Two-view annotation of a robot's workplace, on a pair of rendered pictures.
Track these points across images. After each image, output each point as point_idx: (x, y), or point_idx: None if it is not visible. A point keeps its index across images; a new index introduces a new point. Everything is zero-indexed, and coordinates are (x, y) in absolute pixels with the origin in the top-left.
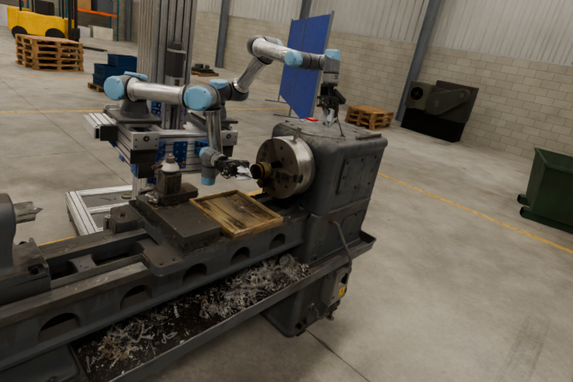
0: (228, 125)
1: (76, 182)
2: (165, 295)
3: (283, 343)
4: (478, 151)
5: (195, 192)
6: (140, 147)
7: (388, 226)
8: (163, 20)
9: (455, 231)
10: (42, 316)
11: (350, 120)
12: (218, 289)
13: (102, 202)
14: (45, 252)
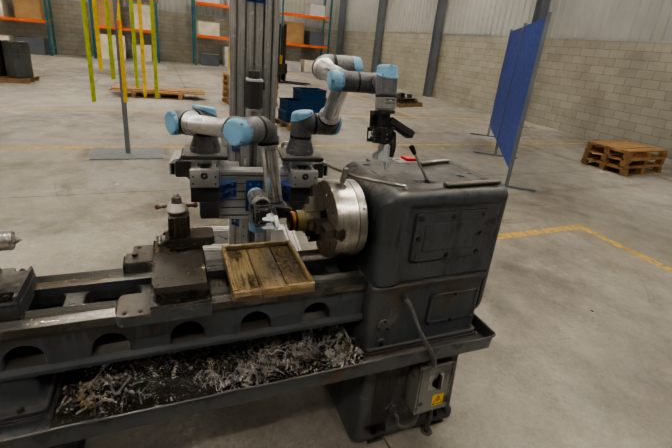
0: (312, 164)
1: (215, 218)
2: (148, 350)
3: (345, 446)
4: None
5: (209, 238)
6: (198, 184)
7: (586, 320)
8: (240, 47)
9: None
10: (3, 344)
11: (590, 161)
12: (238, 357)
13: (217, 240)
14: (47, 282)
